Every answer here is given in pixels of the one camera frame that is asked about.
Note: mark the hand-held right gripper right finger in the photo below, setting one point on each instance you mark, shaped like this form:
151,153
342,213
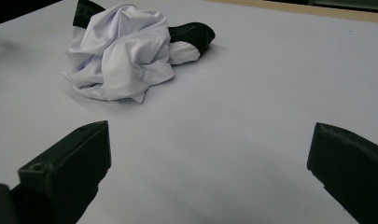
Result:
354,168

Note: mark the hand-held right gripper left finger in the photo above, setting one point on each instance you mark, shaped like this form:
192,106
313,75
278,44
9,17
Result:
68,168

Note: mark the white shorts with black waistband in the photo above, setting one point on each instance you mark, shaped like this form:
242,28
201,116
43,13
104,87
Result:
124,56

